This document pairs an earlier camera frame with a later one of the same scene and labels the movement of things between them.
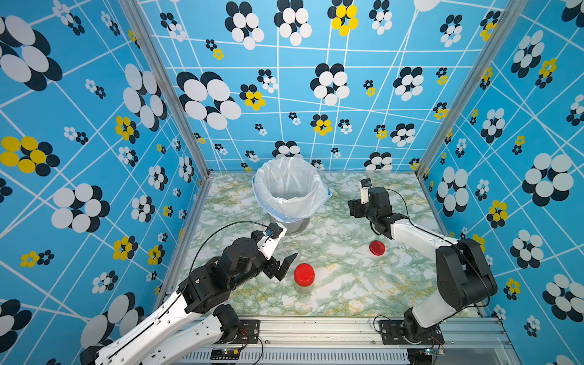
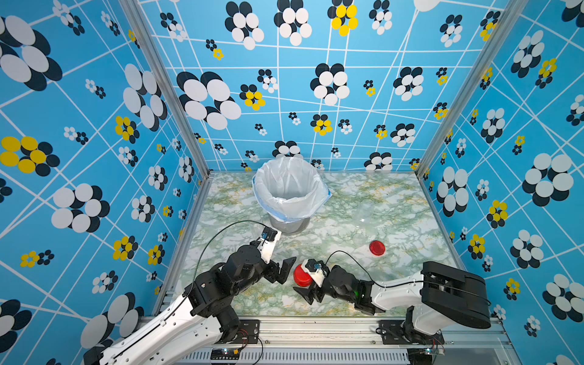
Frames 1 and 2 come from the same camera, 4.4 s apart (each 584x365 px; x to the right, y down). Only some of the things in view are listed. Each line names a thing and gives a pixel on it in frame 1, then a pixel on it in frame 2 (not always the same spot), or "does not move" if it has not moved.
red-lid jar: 303,277 does not move
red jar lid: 376,247 does not move
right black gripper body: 359,210 to 328,287
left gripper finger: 282,271 does not move
